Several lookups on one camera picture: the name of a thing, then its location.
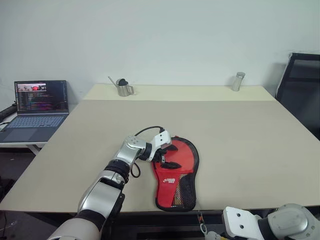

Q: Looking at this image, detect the black bar-shaped device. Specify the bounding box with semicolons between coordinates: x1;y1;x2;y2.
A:
0;104;18;119

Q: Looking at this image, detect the glass jar with metal lid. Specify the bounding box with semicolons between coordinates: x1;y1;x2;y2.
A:
230;71;247;92

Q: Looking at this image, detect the orange strap with metal ring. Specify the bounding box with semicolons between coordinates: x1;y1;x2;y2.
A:
196;211;209;235

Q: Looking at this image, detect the grey open laptop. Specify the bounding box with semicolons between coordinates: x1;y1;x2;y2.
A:
0;79;70;144

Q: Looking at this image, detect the black chair frame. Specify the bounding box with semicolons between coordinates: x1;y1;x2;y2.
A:
274;52;320;141

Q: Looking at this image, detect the steel watering can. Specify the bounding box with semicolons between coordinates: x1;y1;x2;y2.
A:
107;76;137;97

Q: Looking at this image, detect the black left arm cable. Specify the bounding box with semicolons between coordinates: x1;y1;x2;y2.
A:
129;125;166;179

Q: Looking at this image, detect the red black paddle case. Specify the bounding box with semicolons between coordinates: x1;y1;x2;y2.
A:
150;135;201;212

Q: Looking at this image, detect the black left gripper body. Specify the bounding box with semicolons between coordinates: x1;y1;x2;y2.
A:
155;145;174;165

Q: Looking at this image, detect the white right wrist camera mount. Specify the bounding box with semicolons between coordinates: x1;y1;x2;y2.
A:
221;205;262;237

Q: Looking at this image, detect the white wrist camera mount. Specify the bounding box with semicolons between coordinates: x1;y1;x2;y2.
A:
149;132;173;163
221;205;262;237

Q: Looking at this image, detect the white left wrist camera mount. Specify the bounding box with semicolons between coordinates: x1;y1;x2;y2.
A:
149;132;173;163

